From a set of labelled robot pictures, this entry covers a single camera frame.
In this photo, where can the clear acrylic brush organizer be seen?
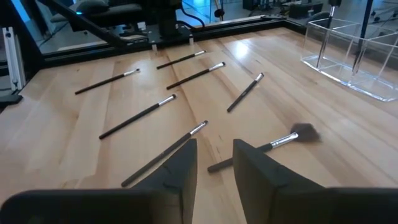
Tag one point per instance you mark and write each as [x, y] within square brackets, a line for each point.
[357, 84]

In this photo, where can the black box on floor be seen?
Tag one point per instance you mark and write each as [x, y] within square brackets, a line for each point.
[304, 11]

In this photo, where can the fan head makeup brush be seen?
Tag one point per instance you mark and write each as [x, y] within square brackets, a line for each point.
[283, 140]

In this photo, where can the black computer mouse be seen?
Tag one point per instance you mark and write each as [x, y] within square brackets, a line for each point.
[93, 6]

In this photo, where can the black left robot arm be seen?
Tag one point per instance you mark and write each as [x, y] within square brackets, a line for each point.
[169, 18]

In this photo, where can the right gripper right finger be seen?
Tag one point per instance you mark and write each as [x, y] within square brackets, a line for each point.
[264, 193]

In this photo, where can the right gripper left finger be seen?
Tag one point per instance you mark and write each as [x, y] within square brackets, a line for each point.
[174, 186]

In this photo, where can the black aluminium table frame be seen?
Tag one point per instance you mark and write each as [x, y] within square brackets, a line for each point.
[242, 28]

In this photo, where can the silver aluminium extrusion post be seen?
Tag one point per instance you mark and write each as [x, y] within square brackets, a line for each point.
[14, 59]

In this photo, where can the small round head makeup brush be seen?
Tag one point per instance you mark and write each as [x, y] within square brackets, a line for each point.
[325, 40]

